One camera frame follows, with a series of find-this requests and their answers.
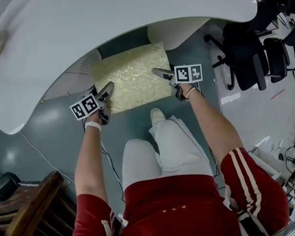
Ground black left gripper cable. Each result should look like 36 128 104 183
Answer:
82 118 126 204

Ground white floor cable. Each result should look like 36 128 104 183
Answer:
19 130 76 184

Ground black office chair with headrest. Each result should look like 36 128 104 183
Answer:
203 0 295 92

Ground white wristband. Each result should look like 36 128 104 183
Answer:
84 121 102 132

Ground white metal frame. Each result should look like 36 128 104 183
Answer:
248 149 284 182

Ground thin bracelet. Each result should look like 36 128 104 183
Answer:
186 86 198 100

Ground person's left forearm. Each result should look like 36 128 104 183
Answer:
74 111 109 201

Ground person's right shoe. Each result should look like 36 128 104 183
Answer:
150 107 167 127

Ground dark wooden chair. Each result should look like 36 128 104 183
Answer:
0 170 78 236

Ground white trousers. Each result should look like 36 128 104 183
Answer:
121 115 215 194

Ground red floor tape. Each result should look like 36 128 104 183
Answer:
270 89 286 101

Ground person's right forearm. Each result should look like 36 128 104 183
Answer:
186 84 246 167

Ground cream gold cushioned stool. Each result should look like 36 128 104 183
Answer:
90 42 173 115

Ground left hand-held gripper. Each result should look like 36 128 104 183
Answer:
69 81 115 126

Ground white curved desk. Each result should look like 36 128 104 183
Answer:
0 0 259 136

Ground black floor device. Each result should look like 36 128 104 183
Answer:
0 172 22 203

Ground red striped shirt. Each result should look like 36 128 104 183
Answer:
72 147 291 236

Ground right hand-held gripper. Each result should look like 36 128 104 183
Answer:
152 63 203 101

